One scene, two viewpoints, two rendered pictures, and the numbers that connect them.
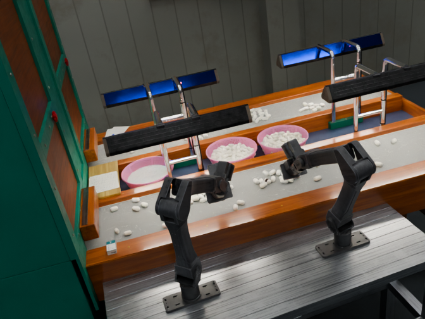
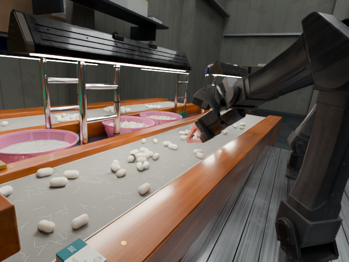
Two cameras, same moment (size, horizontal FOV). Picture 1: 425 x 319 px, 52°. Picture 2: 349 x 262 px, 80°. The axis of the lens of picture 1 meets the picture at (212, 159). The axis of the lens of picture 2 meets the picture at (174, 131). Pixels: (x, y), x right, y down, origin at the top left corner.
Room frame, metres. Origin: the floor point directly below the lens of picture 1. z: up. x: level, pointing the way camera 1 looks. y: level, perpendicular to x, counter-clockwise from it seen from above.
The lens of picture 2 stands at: (1.12, 0.53, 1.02)
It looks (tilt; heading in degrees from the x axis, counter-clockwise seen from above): 15 degrees down; 311
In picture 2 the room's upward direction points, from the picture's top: 5 degrees clockwise
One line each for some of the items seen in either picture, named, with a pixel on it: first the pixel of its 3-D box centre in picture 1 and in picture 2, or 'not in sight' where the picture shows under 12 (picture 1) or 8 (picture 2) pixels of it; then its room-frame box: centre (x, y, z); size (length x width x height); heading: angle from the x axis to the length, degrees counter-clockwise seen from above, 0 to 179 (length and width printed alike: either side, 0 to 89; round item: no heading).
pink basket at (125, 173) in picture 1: (149, 177); (38, 152); (1.91, 0.33, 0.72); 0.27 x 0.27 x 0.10
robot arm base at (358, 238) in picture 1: (342, 237); (297, 161); (1.25, -0.43, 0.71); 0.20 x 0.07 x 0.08; 103
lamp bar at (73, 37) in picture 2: (178, 128); (133, 52); (1.66, 0.12, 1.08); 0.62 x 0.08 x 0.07; 99
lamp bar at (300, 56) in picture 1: (331, 49); (166, 66); (2.37, -0.75, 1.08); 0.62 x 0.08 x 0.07; 99
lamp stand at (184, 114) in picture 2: (338, 83); (173, 89); (2.29, -0.77, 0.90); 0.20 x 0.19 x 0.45; 99
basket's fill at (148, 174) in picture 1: (149, 179); (38, 155); (1.91, 0.33, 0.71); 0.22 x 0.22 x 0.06
